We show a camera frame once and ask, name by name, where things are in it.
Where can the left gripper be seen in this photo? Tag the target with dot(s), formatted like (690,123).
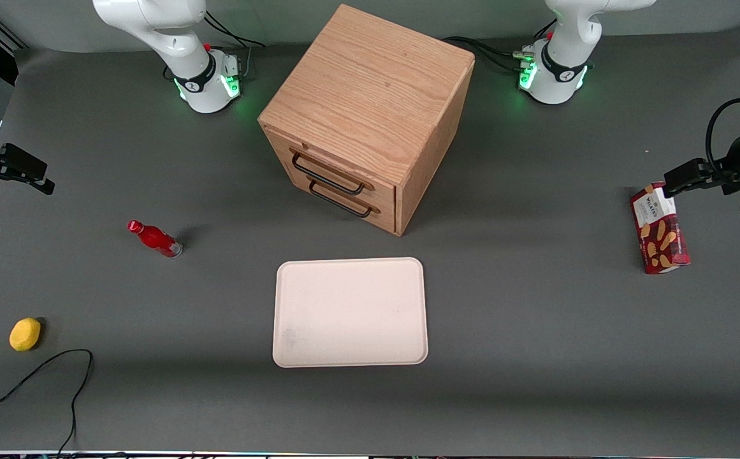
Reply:
(734,159)

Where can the wooden drawer with worn bottom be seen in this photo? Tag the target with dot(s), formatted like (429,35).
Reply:
(385,196)

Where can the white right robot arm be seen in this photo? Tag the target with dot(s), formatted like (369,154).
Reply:
(191,64)

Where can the wooden drawer cabinet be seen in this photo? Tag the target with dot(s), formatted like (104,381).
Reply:
(370,83)

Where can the red shortbread cookie box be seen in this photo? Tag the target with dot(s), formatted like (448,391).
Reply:
(663,242)

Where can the red plastic bottle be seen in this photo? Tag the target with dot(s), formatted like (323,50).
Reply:
(153,237)

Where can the yellow lemon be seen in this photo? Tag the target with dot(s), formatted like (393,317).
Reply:
(25,335)

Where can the beige plastic tray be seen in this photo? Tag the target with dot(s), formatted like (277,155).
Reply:
(350,312)

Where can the aluminium frame rail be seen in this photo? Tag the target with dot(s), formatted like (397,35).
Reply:
(0,29)

